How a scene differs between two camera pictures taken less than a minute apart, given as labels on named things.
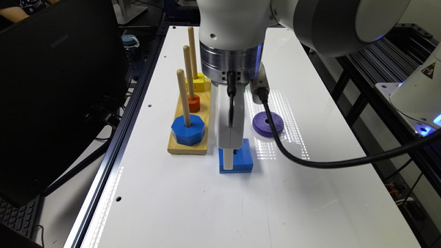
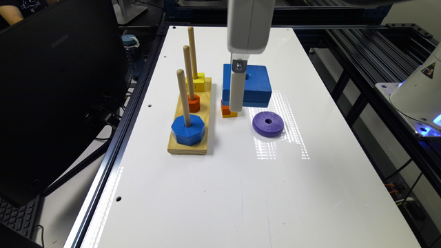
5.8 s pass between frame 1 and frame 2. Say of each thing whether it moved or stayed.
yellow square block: stayed
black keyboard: stayed
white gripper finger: moved
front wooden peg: stayed
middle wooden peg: stayed
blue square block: moved
